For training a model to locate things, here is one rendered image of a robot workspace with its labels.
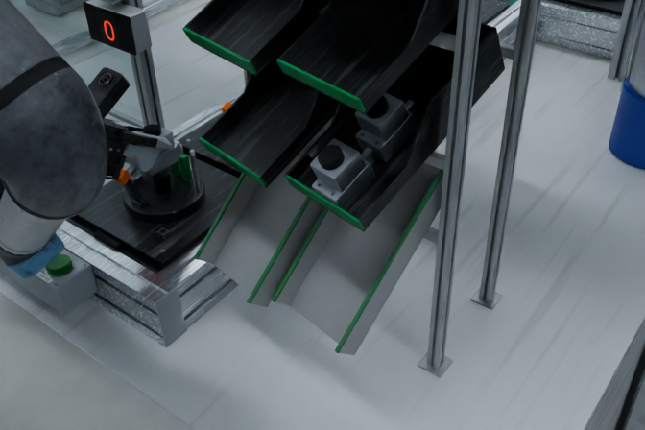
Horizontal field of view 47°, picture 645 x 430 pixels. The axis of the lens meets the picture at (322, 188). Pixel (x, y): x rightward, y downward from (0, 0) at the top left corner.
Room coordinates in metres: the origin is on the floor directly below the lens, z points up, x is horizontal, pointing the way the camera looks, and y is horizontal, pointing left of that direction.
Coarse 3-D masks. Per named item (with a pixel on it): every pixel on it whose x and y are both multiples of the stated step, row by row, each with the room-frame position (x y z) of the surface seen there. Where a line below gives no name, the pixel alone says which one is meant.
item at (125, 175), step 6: (132, 168) 0.98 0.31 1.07; (120, 174) 0.96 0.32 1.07; (126, 174) 0.96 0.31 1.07; (132, 174) 0.98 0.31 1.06; (120, 180) 0.96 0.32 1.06; (126, 180) 0.96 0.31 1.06; (126, 186) 0.97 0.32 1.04; (132, 186) 0.97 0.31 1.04; (132, 192) 0.97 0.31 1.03; (138, 192) 0.98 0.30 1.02; (138, 198) 0.98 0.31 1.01
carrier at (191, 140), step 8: (200, 128) 1.26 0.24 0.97; (184, 136) 1.23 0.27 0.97; (192, 136) 1.23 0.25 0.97; (200, 136) 1.23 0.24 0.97; (184, 144) 1.20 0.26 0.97; (192, 144) 1.20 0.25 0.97; (200, 144) 1.20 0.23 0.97; (184, 152) 1.19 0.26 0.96; (200, 152) 1.17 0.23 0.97; (208, 152) 1.17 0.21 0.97; (208, 160) 1.15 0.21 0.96; (216, 160) 1.14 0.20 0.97; (224, 160) 1.14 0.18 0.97; (224, 168) 1.13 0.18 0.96; (232, 168) 1.11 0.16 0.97
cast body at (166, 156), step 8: (144, 128) 1.03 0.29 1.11; (152, 128) 1.03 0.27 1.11; (160, 128) 1.03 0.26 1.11; (160, 136) 1.02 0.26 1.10; (168, 136) 1.03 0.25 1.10; (176, 144) 1.06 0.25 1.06; (160, 152) 1.01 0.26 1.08; (168, 152) 1.02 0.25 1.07; (176, 152) 1.03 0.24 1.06; (136, 160) 1.01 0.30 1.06; (160, 160) 1.01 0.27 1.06; (168, 160) 1.02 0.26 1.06; (176, 160) 1.03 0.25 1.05; (136, 168) 1.01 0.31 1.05; (152, 168) 0.99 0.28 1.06; (160, 168) 1.00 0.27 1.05
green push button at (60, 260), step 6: (54, 258) 0.88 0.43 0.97; (60, 258) 0.88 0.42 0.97; (66, 258) 0.88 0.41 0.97; (48, 264) 0.86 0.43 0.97; (54, 264) 0.86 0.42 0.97; (60, 264) 0.86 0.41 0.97; (66, 264) 0.86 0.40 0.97; (48, 270) 0.85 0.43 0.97; (54, 270) 0.85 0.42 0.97; (60, 270) 0.85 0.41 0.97; (66, 270) 0.86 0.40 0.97
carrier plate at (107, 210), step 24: (192, 168) 1.12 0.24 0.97; (216, 168) 1.11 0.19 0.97; (120, 192) 1.05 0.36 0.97; (216, 192) 1.04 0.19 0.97; (96, 216) 0.98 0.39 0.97; (120, 216) 0.98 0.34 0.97; (192, 216) 0.98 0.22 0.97; (216, 216) 0.97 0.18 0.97; (120, 240) 0.92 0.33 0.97; (144, 240) 0.92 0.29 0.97; (168, 240) 0.91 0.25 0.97; (192, 240) 0.91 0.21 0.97; (168, 264) 0.87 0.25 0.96
